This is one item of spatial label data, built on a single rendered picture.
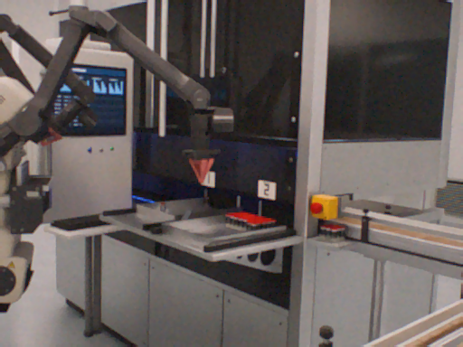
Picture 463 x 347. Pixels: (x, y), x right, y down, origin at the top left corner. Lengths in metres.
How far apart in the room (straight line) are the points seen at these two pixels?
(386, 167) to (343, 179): 0.28
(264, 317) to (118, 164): 1.00
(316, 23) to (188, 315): 1.36
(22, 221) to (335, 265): 1.10
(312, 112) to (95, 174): 1.10
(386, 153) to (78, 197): 1.32
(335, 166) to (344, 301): 0.54
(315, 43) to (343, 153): 0.41
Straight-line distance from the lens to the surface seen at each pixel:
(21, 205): 1.82
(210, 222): 1.95
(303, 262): 1.86
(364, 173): 2.06
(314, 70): 1.80
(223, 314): 2.24
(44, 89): 1.68
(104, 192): 2.49
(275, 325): 2.03
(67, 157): 2.37
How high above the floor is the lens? 1.31
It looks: 7 degrees down
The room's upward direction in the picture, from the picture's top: 2 degrees clockwise
